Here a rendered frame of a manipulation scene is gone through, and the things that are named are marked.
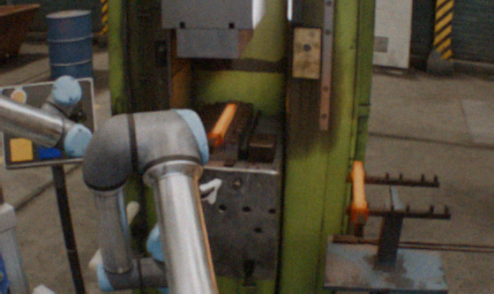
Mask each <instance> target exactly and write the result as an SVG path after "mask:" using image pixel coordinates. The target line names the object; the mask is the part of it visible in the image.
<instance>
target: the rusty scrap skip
mask: <svg viewBox="0 0 494 294"><path fill-rule="evenodd" d="M39 7H41V6H40V5H36V4H32V5H14V6H7V5H6V6H0V64H3V63H7V62H10V61H11V60H14V59H15V55H17V54H18V52H19V49H20V48H21V45H22V43H23V41H24V40H25V37H26V33H27V30H28V28H29V27H30V26H31V23H32V21H33V19H34V16H35V14H36V12H37V10H38V8H39Z"/></svg>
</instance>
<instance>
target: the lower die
mask: <svg viewBox="0 0 494 294"><path fill-rule="evenodd" d="M229 102H238V104H237V105H236V108H235V110H234V112H233V115H232V117H230V119H229V121H228V123H227V125H226V127H225V129H224V131H223V133H222V135H221V144H218V145H217V148H216V149H215V151H214V153H213V155H208V160H210V161H224V162H225V161H226V159H231V160H236V162H238V160H239V157H240V152H239V148H240V146H241V142H242V134H241V133H240V132H236V133H235V134H234V136H233V135H232V134H233V132H234V131H235V128H236V125H237V123H238V120H239V119H240V116H241V115H242V112H243V108H244V107H245V106H251V107H252V108H253V103H248V102H242V101H232V100H228V101H227V102H215V104H210V103H206V107H205V105H204V106H203V107H204V112H202V109H201V116H199V114H198V117H199V119H200V121H201V123H202V125H203V127H204V130H205V134H206V140H207V134H208V133H212V132H213V130H214V128H215V126H216V125H217V124H218V122H219V120H220V118H221V116H222V114H223V111H224V110H225V108H226V107H227V105H228V103H229Z"/></svg>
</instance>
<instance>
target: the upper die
mask: <svg viewBox="0 0 494 294"><path fill-rule="evenodd" d="M253 36H254V29H253V30H241V29H235V25H233V26H232V27H231V28H230V29H212V28H196V29H185V26H183V27H182V28H177V30H176V37H177V47H176V56H177V57H201V58H226V59H233V58H238V57H239V56H240V55H241V53H242V52H243V50H245V48H246V47H247V45H248V44H249V42H250V41H251V39H252V38H253Z"/></svg>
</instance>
